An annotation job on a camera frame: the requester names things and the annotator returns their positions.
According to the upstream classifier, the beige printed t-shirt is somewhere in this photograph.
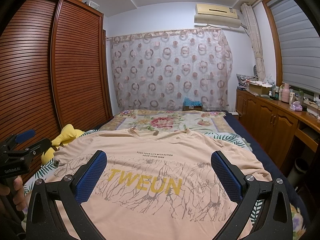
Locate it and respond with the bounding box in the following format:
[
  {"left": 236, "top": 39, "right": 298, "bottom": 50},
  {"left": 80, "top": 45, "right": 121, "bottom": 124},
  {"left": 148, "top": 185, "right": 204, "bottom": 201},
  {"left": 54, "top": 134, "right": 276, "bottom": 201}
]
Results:
[{"left": 48, "top": 128, "right": 272, "bottom": 239}]

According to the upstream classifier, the person's left hand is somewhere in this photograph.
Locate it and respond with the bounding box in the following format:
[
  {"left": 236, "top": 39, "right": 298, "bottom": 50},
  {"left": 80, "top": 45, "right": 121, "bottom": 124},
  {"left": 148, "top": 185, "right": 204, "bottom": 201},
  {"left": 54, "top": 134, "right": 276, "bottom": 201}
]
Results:
[{"left": 1, "top": 176, "right": 27, "bottom": 211}]

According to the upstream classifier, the yellow plush toy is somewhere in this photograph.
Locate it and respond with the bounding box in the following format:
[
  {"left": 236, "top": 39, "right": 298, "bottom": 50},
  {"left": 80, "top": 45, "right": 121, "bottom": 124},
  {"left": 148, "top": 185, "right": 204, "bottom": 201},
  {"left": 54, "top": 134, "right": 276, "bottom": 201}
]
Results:
[{"left": 41, "top": 124, "right": 84, "bottom": 165}]

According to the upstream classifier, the navy bed mattress edge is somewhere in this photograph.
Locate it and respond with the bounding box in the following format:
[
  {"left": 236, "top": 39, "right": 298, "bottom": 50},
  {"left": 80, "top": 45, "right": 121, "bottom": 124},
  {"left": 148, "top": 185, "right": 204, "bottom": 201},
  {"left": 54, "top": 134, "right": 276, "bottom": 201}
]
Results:
[{"left": 224, "top": 111, "right": 310, "bottom": 228}]

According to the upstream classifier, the brown louvered wardrobe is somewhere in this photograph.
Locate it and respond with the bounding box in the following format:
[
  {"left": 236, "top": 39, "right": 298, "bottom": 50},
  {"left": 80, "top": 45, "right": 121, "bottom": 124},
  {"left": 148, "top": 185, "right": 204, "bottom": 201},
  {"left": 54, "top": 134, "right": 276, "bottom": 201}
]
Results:
[{"left": 1, "top": 0, "right": 113, "bottom": 143}]

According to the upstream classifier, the wooden sideboard cabinet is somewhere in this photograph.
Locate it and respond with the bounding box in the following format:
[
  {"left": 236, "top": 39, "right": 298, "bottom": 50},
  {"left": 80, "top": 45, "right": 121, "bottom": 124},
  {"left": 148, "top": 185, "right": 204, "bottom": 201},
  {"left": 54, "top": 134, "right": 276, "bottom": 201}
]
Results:
[{"left": 235, "top": 90, "right": 319, "bottom": 170}]

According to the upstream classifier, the purple small object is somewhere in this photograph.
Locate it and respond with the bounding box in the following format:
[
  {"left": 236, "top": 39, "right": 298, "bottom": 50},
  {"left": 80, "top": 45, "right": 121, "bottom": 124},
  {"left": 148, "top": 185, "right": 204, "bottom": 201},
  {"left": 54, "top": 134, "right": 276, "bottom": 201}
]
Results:
[{"left": 290, "top": 101, "right": 303, "bottom": 112}]

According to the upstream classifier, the floral bed cover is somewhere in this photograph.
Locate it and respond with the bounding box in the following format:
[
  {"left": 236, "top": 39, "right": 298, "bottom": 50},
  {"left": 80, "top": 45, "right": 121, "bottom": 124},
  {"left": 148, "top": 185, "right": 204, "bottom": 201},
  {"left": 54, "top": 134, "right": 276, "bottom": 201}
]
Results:
[{"left": 99, "top": 109, "right": 234, "bottom": 133}]

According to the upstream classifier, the pink thermos bottle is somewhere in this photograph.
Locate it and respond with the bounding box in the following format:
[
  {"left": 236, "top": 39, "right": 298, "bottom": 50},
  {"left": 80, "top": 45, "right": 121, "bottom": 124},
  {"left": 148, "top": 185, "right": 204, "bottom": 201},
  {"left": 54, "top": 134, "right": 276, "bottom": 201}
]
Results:
[{"left": 281, "top": 83, "right": 290, "bottom": 103}]

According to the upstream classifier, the cardboard box on sideboard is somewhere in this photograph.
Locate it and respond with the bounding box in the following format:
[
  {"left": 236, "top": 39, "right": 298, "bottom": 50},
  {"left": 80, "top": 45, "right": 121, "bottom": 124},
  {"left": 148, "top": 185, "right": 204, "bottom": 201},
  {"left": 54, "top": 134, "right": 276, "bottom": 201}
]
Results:
[{"left": 248, "top": 83, "right": 272, "bottom": 95}]

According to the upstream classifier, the blue item on box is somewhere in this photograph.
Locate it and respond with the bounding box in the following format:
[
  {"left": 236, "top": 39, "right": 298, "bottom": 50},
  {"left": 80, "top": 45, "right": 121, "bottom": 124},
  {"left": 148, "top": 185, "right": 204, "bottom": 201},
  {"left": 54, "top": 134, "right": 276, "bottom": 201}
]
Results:
[{"left": 183, "top": 98, "right": 203, "bottom": 111}]

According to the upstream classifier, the circle pattern lace curtain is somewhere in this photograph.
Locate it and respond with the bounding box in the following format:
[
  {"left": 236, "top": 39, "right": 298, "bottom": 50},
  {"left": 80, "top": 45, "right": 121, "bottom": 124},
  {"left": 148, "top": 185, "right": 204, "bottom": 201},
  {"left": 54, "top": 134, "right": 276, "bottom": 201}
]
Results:
[{"left": 111, "top": 28, "right": 233, "bottom": 111}]

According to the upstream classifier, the grey window blind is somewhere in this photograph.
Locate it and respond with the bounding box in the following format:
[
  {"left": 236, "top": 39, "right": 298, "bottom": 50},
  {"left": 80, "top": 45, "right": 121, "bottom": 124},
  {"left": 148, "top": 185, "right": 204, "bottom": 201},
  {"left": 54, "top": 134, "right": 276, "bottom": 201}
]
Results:
[{"left": 267, "top": 0, "right": 320, "bottom": 93}]

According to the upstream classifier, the beige side curtain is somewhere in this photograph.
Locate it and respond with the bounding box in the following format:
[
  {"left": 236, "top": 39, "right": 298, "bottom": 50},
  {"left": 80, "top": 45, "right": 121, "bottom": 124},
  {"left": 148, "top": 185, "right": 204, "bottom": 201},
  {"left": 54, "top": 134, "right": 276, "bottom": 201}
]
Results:
[{"left": 240, "top": 3, "right": 266, "bottom": 81}]

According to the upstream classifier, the wall air conditioner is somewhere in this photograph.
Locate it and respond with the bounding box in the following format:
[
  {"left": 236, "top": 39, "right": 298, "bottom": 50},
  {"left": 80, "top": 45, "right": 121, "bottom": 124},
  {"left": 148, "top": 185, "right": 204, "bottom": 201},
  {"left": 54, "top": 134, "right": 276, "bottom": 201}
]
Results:
[{"left": 194, "top": 3, "right": 241, "bottom": 28}]

